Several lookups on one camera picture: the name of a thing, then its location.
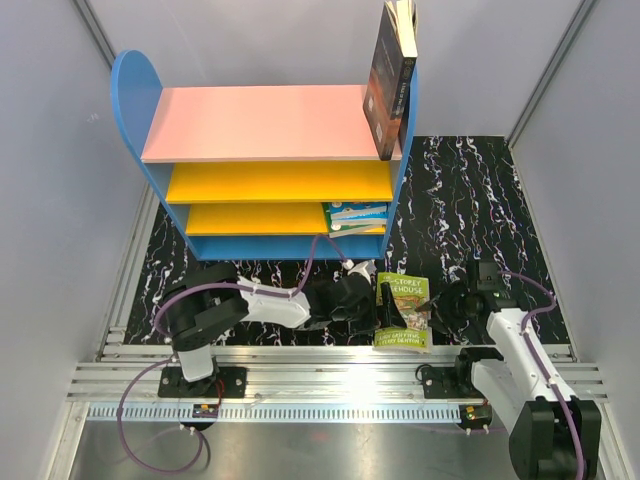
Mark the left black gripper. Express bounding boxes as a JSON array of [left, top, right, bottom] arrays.
[[332, 284, 406, 335]]

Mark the green 65-storey treehouse book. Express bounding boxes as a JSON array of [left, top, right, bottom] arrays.
[[373, 272, 431, 353]]

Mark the blue 26-storey treehouse book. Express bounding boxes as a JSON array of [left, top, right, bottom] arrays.
[[330, 213, 387, 229]]

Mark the green coin book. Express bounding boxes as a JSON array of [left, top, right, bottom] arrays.
[[322, 203, 387, 238]]

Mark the blue 130-storey treehouse book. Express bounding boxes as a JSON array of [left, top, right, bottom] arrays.
[[328, 202, 388, 219]]

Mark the dark tale of two cities book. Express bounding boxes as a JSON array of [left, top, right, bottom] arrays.
[[363, 1, 418, 161]]

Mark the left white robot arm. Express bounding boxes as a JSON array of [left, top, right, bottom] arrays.
[[154, 260, 376, 398]]

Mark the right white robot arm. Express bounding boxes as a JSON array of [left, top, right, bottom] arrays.
[[415, 259, 602, 479]]

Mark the black marble pattern mat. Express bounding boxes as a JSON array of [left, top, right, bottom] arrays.
[[124, 136, 571, 346]]

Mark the right small circuit board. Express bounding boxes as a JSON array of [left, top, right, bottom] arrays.
[[461, 404, 493, 425]]

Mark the small circuit board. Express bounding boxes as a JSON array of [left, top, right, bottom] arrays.
[[461, 404, 493, 425], [193, 404, 219, 418]]

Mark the colourful wooden bookshelf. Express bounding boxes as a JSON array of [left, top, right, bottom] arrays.
[[110, 50, 417, 261]]

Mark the left small circuit board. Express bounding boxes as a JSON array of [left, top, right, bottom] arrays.
[[193, 404, 219, 418]]

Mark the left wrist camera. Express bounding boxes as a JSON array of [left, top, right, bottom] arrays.
[[342, 259, 376, 284]]

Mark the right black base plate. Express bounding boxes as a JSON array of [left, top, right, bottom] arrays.
[[415, 364, 482, 399]]

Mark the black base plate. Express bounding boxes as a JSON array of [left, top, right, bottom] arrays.
[[415, 364, 482, 399], [158, 366, 248, 399]]

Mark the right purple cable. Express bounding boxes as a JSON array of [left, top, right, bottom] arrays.
[[404, 269, 589, 480]]

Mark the purple cable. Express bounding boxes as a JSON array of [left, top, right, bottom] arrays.
[[404, 269, 589, 480], [115, 233, 356, 474]]

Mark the aluminium rail frame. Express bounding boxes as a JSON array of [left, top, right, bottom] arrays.
[[47, 140, 640, 480]]

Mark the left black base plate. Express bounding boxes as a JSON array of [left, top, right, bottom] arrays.
[[158, 366, 248, 399]]

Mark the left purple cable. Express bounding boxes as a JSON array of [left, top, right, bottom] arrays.
[[115, 233, 356, 474]]

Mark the slotted white cable duct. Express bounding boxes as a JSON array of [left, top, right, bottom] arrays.
[[88, 402, 461, 424]]

